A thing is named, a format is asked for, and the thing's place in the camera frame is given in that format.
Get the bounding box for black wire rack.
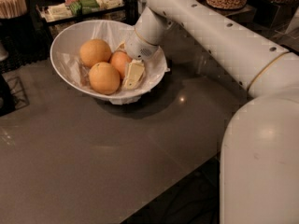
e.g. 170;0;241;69
0;75;30;117

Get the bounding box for black tea bag rack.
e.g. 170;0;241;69
36;0;137;39

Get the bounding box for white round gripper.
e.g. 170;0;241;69
116;30;158;90

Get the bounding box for green tea bag packets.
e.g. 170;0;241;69
69;0;100;16

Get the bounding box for orange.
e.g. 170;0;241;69
89;62;121;95
79;39;112;68
109;51;132;79

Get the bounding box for white paper bowl liner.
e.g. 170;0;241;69
55;20;171;105

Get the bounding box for white tea bag packets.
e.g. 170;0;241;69
44;4;73;21

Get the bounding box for white bowl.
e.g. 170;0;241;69
50;19;169;105

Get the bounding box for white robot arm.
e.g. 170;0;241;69
125;0;299;224

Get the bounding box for black floor cables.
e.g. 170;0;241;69
146;165;221;224

